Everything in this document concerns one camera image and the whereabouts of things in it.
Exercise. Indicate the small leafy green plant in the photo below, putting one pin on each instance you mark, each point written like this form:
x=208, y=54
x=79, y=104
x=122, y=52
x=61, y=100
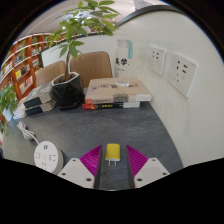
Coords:
x=7, y=100

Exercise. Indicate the large white wall socket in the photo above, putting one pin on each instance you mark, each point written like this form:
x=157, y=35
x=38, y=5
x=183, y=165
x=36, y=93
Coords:
x=182, y=73

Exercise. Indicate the round white power strip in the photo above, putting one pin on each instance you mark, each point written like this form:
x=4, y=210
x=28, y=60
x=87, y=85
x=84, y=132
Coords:
x=47, y=156

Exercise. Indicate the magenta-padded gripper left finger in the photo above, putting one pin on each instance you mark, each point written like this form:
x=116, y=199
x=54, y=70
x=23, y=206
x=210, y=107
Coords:
x=78, y=171

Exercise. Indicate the potted green tree, black pot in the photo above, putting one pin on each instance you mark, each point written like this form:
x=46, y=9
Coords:
x=68, y=90

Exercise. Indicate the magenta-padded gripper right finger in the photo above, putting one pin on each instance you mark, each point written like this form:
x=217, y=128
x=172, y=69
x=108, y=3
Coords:
x=150, y=170

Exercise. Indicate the white paper stack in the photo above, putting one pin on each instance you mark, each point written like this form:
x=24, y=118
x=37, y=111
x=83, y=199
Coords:
x=19, y=112

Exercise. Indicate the dark-spined thick book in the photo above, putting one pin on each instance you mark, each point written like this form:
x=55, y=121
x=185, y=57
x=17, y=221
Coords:
x=38, y=96
x=41, y=108

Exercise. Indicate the orange wooden bookshelf unit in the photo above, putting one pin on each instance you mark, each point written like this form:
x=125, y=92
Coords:
x=20, y=65

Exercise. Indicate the small white wall socket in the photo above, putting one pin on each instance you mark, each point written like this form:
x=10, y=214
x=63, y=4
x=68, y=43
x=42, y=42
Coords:
x=157, y=60

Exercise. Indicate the white board with dark frame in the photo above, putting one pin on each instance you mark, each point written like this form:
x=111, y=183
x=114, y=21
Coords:
x=53, y=56

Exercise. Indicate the yellow charger block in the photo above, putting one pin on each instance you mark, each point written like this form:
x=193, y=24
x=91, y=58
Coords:
x=112, y=152

